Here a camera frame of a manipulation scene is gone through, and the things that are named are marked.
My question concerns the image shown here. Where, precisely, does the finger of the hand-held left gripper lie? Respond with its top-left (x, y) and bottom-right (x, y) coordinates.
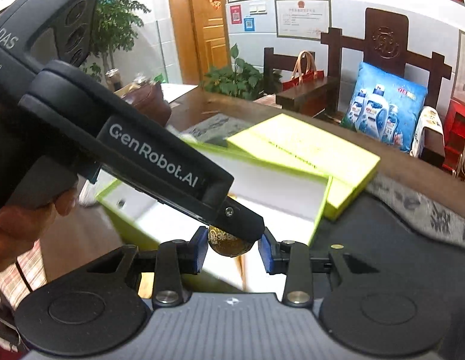
top-left (209, 197), bottom-right (265, 241)

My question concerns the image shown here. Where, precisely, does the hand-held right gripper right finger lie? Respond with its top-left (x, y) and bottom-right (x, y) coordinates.
top-left (258, 227), bottom-right (381, 307)

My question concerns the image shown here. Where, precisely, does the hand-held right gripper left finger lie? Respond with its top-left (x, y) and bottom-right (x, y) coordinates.
top-left (86, 227), bottom-right (209, 307)

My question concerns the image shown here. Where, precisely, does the gold foil ball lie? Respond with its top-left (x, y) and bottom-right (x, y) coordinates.
top-left (208, 225), bottom-right (254, 258)

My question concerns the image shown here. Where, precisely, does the green shoe box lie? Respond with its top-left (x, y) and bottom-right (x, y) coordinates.
top-left (95, 140), bottom-right (332, 293)

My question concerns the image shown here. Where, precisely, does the green shoe box lid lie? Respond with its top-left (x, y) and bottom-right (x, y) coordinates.
top-left (227, 113), bottom-right (381, 221)

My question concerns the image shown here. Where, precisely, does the brown wooden desktop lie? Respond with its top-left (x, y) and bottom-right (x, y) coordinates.
top-left (41, 82), bottom-right (465, 286)

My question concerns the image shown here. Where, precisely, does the person's left hand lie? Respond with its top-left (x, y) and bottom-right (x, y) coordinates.
top-left (0, 185), bottom-right (78, 274)

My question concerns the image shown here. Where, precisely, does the clear plastic container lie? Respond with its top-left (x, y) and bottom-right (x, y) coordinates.
top-left (105, 68), bottom-right (122, 92)

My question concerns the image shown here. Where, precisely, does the brown leather bag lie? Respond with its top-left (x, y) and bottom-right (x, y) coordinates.
top-left (122, 82), bottom-right (172, 128)

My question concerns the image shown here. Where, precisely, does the white printed carton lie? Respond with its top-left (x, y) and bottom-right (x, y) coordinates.
top-left (161, 83), bottom-right (200, 106)

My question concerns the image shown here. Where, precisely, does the tall potted tree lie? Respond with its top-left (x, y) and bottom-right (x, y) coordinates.
top-left (88, 0), bottom-right (152, 83)

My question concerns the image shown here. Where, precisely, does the wooden door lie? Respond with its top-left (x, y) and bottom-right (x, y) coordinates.
top-left (185, 0), bottom-right (231, 85)

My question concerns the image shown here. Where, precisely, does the leafy green potted plant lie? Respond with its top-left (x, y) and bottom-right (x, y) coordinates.
top-left (202, 43), bottom-right (265, 102)

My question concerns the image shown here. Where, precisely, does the red gift bag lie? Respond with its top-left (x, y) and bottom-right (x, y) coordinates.
top-left (281, 50), bottom-right (328, 91)

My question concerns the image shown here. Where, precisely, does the blue printed cushion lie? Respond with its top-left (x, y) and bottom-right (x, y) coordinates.
top-left (340, 62), bottom-right (428, 153)

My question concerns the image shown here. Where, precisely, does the white printed pillow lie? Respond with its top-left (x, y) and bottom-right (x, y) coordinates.
top-left (410, 106), bottom-right (445, 158)

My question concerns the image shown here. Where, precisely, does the red gift boxes stack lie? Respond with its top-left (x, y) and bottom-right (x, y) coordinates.
top-left (442, 101), bottom-right (465, 181)

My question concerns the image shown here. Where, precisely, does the dark carved wooden chair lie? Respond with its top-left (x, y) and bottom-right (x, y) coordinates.
top-left (320, 7), bottom-right (453, 121)

